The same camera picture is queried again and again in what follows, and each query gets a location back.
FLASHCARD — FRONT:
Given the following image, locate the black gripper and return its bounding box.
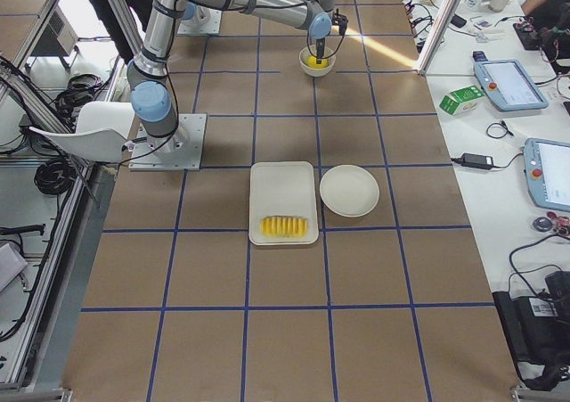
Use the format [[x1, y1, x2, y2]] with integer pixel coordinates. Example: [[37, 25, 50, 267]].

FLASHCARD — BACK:
[[315, 38, 325, 66]]

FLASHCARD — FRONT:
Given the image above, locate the white bowl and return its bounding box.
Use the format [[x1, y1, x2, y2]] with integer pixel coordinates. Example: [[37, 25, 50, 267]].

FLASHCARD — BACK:
[[298, 45, 336, 78]]

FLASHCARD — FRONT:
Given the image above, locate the yellow lemon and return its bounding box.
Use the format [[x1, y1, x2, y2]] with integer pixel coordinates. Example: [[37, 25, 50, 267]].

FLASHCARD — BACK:
[[304, 55, 329, 70]]

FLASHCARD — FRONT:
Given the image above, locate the cream round plate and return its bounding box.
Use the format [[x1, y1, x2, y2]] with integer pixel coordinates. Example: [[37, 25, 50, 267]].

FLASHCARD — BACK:
[[319, 165, 380, 217]]

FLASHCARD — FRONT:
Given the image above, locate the cream rectangular tray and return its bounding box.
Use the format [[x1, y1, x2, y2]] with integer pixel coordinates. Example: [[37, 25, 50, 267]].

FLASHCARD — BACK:
[[248, 161, 319, 246]]

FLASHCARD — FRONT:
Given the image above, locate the green white carton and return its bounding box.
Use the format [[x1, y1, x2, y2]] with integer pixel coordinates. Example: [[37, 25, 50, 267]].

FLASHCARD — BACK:
[[439, 85, 485, 115]]

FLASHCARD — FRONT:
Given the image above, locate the sliced yellow food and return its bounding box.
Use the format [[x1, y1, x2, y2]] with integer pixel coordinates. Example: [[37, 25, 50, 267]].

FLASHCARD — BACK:
[[260, 216, 308, 238]]

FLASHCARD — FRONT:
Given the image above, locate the black laptop charger brick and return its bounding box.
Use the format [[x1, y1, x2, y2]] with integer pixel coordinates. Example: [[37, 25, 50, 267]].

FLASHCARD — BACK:
[[452, 152, 494, 170]]

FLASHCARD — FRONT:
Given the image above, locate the upper teach pendant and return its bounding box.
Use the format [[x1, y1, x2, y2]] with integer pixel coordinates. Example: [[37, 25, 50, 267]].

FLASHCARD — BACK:
[[473, 60, 549, 112]]

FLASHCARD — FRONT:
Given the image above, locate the teach pendant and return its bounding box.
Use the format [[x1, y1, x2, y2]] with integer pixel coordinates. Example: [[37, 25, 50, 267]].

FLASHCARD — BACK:
[[523, 138, 569, 212], [473, 60, 549, 112]]

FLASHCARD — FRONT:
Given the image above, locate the white chair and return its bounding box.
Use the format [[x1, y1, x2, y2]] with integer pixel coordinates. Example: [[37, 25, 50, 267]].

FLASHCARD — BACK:
[[29, 102, 134, 163]]

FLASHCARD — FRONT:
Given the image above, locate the lower teach pendant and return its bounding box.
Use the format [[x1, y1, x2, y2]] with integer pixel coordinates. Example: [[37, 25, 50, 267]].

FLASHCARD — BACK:
[[523, 138, 569, 212]]

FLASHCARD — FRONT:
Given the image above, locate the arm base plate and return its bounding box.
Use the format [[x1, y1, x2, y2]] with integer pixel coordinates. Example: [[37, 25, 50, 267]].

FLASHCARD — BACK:
[[176, 3, 222, 36], [127, 114, 207, 171]]

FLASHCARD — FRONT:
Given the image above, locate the aluminium frame post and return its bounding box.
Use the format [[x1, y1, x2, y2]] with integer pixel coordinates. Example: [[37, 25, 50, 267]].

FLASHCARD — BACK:
[[415, 0, 460, 76]]

